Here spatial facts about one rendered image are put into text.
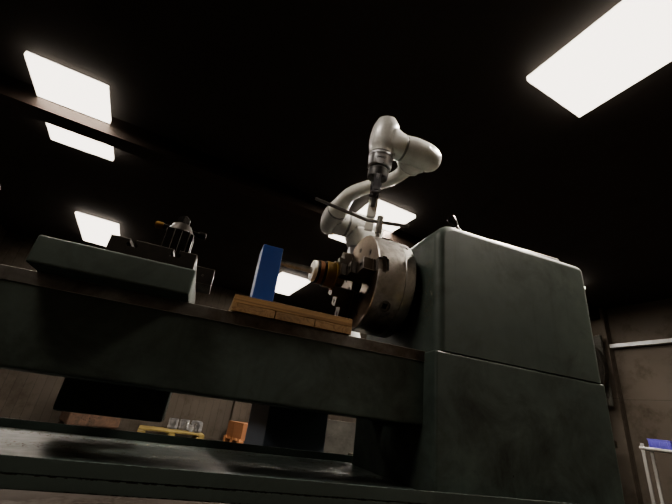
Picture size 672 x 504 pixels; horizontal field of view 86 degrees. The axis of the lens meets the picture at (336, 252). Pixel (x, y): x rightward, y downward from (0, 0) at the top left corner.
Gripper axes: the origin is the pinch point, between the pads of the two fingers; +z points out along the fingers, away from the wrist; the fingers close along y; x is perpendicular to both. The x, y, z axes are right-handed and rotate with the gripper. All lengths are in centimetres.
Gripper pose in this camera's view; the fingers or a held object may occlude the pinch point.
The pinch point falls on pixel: (369, 221)
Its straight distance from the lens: 127.7
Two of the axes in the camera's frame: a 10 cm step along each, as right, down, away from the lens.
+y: -0.2, -2.6, -9.6
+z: -1.8, 9.5, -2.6
